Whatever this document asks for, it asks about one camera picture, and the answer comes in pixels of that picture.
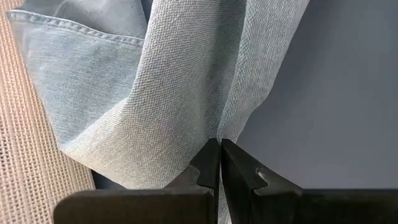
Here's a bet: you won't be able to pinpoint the light blue denim jeans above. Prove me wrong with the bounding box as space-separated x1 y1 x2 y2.
6 0 310 224

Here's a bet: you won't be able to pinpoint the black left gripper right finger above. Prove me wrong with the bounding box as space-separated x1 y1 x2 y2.
221 138 398 224

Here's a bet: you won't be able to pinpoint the white perforated laundry bin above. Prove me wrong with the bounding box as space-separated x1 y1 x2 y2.
0 0 96 224

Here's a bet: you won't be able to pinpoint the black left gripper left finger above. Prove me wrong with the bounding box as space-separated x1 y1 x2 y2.
53 138 221 224

